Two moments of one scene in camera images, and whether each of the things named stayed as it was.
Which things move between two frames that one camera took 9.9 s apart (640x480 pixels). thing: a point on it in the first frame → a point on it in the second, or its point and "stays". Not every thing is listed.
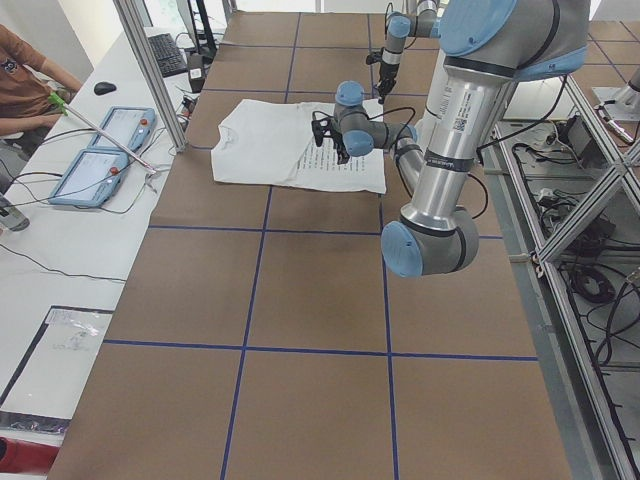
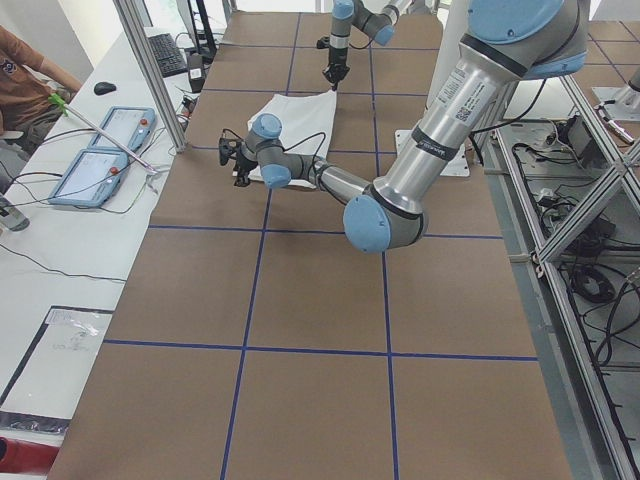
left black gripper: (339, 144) → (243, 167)
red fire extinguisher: (25, 456) stays
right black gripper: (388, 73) → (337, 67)
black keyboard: (168, 56) stays
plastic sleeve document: (51, 377) stays
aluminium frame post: (150, 60) stays
